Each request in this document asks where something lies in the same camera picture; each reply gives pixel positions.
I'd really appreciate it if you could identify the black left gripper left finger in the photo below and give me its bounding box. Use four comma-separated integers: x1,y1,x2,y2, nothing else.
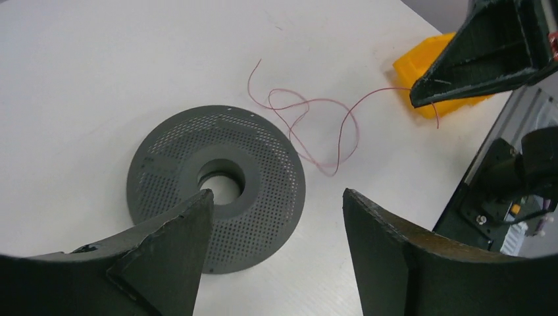
1,190,214,315

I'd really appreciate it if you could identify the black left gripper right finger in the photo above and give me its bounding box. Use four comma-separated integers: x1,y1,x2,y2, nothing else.
342,188,557,315

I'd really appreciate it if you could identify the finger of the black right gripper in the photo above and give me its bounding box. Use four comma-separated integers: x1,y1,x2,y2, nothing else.
409,0,557,108

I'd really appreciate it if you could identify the dark grey perforated spool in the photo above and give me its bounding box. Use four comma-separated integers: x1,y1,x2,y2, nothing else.
126,105,306,274

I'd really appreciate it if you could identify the thin red wire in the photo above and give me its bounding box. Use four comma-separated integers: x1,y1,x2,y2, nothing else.
247,59,440,178

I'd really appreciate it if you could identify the yellow plastic bin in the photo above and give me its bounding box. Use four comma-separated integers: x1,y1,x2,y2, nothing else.
392,32,495,120

